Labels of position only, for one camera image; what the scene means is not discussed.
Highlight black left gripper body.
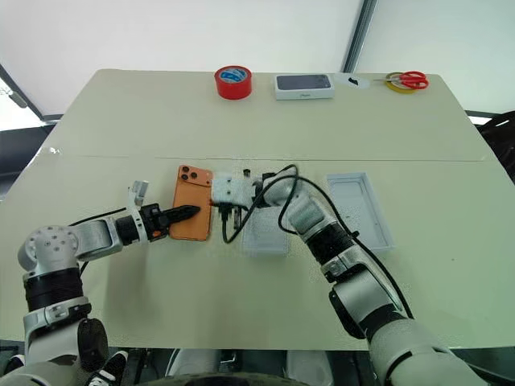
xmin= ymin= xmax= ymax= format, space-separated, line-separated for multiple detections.
xmin=140 ymin=203 xmax=171 ymax=243

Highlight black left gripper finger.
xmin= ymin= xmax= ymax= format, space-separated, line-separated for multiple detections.
xmin=162 ymin=204 xmax=201 ymax=217
xmin=160 ymin=211 xmax=196 ymax=227

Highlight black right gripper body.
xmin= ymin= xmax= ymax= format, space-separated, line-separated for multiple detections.
xmin=216 ymin=202 xmax=247 ymax=215

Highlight orange smartphone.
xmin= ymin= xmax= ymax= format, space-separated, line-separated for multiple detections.
xmin=167 ymin=164 xmax=214 ymax=243

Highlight white phone box lid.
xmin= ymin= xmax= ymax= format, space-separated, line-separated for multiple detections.
xmin=326 ymin=171 xmax=396 ymax=253

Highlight closed white phone box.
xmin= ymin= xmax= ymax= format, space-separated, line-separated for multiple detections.
xmin=274 ymin=72 xmax=336 ymax=101

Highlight clear plastic tray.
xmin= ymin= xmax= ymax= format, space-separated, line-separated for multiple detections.
xmin=240 ymin=203 xmax=290 ymax=257

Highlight red tape roll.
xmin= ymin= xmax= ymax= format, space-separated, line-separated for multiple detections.
xmin=213 ymin=64 xmax=253 ymax=101

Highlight black and white shoe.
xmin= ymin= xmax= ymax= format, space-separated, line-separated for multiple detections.
xmin=85 ymin=349 xmax=130 ymax=386

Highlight yellow tape roll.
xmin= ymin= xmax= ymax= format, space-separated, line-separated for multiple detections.
xmin=385 ymin=72 xmax=420 ymax=95

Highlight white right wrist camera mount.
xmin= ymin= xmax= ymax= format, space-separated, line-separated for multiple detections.
xmin=211 ymin=171 xmax=256 ymax=207

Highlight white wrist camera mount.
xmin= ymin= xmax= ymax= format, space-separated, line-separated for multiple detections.
xmin=126 ymin=180 xmax=150 ymax=244
xmin=211 ymin=171 xmax=256 ymax=207

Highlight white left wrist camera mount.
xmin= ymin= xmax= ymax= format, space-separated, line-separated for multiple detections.
xmin=126 ymin=180 xmax=150 ymax=244

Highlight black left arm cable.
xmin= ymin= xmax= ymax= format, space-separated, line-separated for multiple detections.
xmin=67 ymin=206 xmax=130 ymax=278

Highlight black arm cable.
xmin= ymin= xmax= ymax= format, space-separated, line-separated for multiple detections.
xmin=219 ymin=162 xmax=415 ymax=321
xmin=67 ymin=206 xmax=130 ymax=278

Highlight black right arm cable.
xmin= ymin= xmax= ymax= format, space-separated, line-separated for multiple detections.
xmin=219 ymin=162 xmax=415 ymax=321

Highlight dark window frame bar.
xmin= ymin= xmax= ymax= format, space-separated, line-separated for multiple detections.
xmin=0 ymin=63 xmax=30 ymax=109

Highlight dark grey window post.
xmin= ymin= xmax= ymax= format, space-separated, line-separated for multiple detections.
xmin=341 ymin=0 xmax=380 ymax=74

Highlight red handled scissors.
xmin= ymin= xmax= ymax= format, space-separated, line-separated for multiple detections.
xmin=373 ymin=71 xmax=431 ymax=90

